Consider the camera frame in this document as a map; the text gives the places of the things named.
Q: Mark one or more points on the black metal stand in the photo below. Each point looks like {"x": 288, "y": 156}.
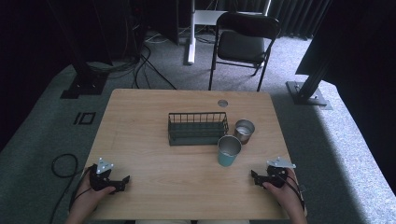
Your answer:
{"x": 85, "y": 79}
{"x": 308, "y": 88}

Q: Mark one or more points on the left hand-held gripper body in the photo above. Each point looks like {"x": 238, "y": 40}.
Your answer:
{"x": 99, "y": 182}

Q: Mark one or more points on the person's left hand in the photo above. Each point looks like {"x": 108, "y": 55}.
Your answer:
{"x": 88, "y": 199}

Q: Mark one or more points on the black folding chair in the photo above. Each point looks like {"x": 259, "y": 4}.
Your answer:
{"x": 243, "y": 46}

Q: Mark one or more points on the person's right hand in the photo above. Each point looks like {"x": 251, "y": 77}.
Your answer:
{"x": 281, "y": 194}

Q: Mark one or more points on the silver metal cup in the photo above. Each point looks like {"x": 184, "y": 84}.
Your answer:
{"x": 244, "y": 130}

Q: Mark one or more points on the round grey table grommet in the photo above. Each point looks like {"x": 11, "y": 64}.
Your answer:
{"x": 222, "y": 103}

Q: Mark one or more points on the teal metal cup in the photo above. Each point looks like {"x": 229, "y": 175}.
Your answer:
{"x": 229, "y": 154}

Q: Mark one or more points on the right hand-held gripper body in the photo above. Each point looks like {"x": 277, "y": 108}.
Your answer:
{"x": 277, "y": 175}

